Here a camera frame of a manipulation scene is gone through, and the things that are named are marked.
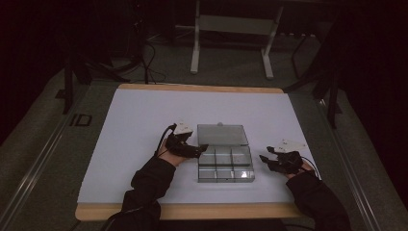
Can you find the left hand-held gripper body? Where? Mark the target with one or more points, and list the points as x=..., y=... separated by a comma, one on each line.
x=179, y=146

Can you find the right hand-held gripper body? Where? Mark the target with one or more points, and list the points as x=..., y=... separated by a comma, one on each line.
x=288, y=162

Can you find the clear plastic compartment box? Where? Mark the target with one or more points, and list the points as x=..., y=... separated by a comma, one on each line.
x=224, y=154

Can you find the person's left hand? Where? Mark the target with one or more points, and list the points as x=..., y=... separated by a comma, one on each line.
x=170, y=157

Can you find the person's right hand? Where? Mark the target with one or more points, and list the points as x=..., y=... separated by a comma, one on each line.
x=304, y=168

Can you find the white table mat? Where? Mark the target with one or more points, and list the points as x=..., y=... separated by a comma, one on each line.
x=198, y=106

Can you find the wooden table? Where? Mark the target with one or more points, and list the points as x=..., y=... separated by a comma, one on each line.
x=192, y=211

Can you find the black tripod stand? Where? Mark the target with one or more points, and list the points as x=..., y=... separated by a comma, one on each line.
x=333, y=102
x=69, y=86

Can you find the metal floor rail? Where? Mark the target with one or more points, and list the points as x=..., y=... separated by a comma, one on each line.
x=35, y=166
x=349, y=166

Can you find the white metal desk frame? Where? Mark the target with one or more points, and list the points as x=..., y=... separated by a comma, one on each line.
x=237, y=25

